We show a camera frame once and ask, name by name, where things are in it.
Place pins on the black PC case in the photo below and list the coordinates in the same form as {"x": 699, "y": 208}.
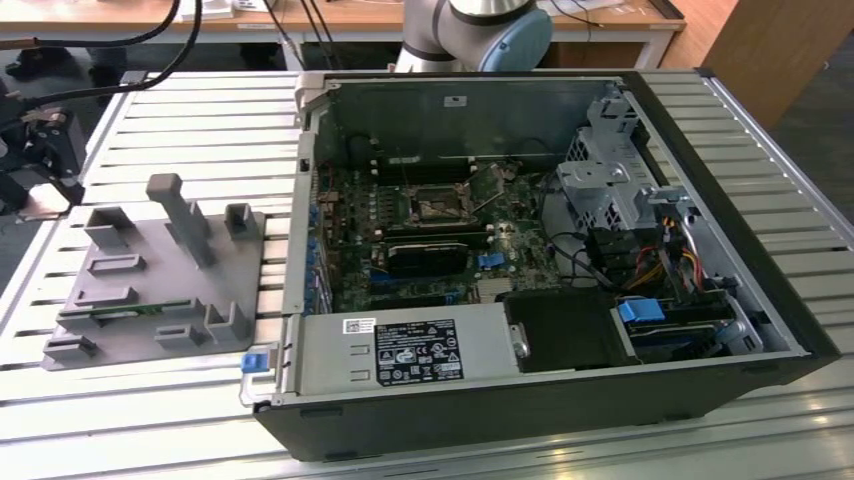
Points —
{"x": 468, "y": 430}

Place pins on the beige case release latch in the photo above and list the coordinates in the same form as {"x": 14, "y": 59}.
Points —
{"x": 310, "y": 95}

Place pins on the silver disk bay cage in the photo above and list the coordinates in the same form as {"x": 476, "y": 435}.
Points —
{"x": 601, "y": 200}

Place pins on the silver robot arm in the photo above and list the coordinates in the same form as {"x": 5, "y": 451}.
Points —
{"x": 468, "y": 35}

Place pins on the green motherboard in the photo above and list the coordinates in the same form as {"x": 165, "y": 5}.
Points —
{"x": 521, "y": 240}

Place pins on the grey parts rack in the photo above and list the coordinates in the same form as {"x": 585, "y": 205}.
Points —
{"x": 161, "y": 280}

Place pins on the blue case latch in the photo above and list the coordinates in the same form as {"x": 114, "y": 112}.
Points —
{"x": 257, "y": 362}

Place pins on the black RAM slot bank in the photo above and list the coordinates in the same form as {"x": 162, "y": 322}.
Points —
{"x": 434, "y": 236}
{"x": 428, "y": 170}

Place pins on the green RAM stick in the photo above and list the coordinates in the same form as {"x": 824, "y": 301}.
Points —
{"x": 127, "y": 311}

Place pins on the silver square CPU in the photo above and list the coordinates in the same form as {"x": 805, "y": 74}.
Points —
{"x": 43, "y": 202}

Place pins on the silver chipset heat sink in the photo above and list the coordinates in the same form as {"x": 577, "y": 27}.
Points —
{"x": 496, "y": 290}

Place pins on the blue board connector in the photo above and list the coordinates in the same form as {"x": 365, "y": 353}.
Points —
{"x": 492, "y": 261}

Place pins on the silver power supply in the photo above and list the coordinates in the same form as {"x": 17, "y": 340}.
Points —
{"x": 328, "y": 350}

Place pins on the CPU socket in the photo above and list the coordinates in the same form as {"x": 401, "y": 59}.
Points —
{"x": 441, "y": 207}

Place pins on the blue disk carrier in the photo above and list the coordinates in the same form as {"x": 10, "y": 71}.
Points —
{"x": 641, "y": 312}

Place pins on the wooden desk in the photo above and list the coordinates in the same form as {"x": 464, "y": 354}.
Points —
{"x": 254, "y": 25}

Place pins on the black plastic bay cover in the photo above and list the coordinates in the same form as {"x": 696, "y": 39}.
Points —
{"x": 568, "y": 330}

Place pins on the wooden cabinet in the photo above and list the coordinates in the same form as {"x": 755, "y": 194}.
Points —
{"x": 775, "y": 50}

